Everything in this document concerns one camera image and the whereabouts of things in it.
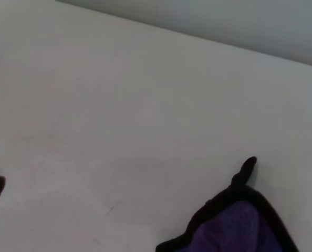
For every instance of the purple rag with black trim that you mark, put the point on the purple rag with black trim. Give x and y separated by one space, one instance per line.
224 228

